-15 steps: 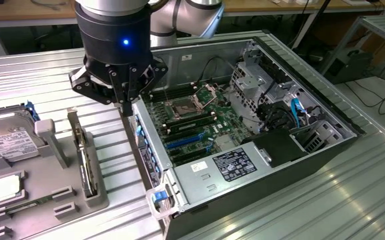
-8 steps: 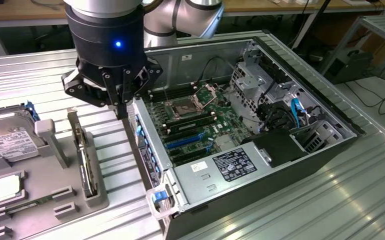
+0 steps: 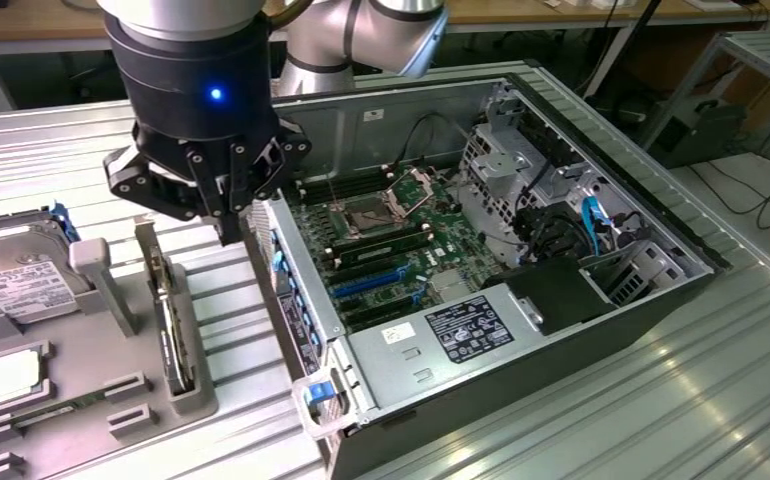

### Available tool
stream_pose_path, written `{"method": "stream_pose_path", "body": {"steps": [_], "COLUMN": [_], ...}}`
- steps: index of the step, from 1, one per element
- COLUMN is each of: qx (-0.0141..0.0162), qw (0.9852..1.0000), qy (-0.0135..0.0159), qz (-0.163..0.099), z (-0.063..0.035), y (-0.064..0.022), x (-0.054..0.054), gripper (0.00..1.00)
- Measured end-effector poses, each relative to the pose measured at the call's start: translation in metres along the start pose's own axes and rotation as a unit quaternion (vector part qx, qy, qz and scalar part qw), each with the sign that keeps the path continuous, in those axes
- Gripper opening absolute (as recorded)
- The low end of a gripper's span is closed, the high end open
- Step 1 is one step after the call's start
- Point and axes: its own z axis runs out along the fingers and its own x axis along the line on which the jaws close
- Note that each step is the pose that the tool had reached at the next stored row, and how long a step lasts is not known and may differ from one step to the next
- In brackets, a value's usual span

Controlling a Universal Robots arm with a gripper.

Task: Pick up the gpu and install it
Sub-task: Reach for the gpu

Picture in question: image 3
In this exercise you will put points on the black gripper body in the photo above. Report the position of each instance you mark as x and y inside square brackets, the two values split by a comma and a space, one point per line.
[190, 90]

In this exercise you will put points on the small silver heatsink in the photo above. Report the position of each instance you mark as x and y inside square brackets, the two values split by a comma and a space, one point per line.
[450, 283]

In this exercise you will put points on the green RAM stick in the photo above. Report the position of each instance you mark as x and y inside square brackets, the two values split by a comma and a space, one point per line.
[57, 407]

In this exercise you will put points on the graphics card with silver bracket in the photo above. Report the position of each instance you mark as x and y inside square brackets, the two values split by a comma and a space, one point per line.
[173, 325]

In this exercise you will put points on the silver CPU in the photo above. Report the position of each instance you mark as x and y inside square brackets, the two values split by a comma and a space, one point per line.
[13, 375]

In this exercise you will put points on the silver hard disk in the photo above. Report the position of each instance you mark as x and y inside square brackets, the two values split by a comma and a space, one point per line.
[17, 280]

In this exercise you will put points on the silver disk bay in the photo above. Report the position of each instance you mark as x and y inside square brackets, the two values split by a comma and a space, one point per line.
[651, 265]

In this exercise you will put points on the black expansion slot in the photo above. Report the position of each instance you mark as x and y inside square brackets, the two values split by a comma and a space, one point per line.
[380, 312]

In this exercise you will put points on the open black PC case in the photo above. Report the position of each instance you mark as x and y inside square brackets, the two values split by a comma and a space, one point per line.
[557, 375]

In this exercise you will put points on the white round table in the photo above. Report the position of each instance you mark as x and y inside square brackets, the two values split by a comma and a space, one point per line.
[757, 165]

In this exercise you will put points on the metal socket cover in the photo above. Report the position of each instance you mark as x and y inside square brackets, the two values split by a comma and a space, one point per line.
[417, 175]

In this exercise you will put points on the CPU socket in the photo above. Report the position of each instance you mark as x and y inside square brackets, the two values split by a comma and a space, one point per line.
[366, 216]

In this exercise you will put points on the blue expansion slot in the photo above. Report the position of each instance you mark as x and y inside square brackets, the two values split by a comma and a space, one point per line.
[366, 283]

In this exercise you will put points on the grey parts rack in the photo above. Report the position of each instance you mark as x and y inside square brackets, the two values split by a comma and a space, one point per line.
[90, 360]

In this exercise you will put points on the silver drive cage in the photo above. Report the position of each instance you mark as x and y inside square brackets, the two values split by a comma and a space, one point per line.
[497, 165]

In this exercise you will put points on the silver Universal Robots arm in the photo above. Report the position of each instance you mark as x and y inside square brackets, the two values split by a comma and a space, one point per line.
[330, 40]

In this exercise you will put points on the wooden desk white frame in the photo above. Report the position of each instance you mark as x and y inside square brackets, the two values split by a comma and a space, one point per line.
[557, 14]

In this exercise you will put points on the silver power supply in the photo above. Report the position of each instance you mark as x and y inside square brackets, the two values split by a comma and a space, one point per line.
[424, 365]

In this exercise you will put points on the RAM stick with black chips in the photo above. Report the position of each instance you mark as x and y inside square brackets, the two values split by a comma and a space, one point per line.
[384, 248]

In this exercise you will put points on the thin locking lever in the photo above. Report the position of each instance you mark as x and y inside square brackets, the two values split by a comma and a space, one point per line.
[334, 192]

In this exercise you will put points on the green motherboard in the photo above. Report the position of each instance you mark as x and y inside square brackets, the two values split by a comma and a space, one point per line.
[437, 235]

